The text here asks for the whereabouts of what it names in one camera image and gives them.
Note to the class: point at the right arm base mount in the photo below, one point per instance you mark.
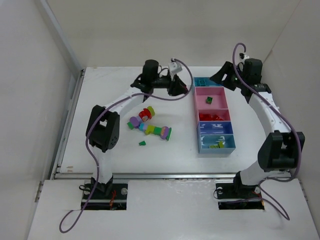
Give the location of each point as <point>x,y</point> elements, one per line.
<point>230,197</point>

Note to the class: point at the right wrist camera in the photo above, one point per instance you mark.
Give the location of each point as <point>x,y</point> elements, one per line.
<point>243,56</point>

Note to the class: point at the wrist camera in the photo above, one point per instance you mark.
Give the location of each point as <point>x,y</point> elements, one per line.
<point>243,56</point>
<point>174,67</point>

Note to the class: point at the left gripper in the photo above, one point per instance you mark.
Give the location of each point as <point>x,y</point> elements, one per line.
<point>172,85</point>

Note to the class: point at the red angular lego piece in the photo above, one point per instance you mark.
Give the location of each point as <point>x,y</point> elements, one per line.
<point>205,117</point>

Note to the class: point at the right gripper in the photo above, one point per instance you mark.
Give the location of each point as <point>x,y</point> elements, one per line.
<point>229,78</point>

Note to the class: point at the long multicolour lego stack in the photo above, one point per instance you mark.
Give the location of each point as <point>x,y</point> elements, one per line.
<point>150,129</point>

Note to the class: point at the aluminium front rail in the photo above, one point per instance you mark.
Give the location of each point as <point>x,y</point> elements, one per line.
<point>154,176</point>

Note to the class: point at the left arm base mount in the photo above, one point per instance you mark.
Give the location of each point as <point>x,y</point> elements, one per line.
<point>115,200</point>

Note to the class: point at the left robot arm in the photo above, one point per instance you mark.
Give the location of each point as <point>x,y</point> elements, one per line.
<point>103,127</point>

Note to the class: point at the red lego cluster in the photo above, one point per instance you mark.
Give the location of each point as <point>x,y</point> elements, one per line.
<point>216,117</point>

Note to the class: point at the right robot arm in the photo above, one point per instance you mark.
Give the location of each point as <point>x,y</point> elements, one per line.
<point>254,174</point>

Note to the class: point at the purple flower lego piece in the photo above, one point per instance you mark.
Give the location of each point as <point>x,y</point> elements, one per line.
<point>165,133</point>

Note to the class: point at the small green lego piece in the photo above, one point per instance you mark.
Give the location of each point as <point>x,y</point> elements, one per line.
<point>142,143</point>

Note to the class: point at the purple round lego piece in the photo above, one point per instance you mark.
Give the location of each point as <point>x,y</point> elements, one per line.
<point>134,122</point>

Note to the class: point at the turquoise lego bricks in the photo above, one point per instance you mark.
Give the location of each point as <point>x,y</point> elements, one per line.
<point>201,81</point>

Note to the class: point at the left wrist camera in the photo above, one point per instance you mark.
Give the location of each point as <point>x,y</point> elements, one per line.
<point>174,67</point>

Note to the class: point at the blue and pink sorting tray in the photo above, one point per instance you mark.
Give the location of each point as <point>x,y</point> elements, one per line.
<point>215,135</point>

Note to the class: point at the red and lime lego stack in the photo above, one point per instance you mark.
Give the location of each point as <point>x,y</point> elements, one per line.
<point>147,113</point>

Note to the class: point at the lime green lego brick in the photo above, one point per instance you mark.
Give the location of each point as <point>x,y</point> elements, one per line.
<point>216,146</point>

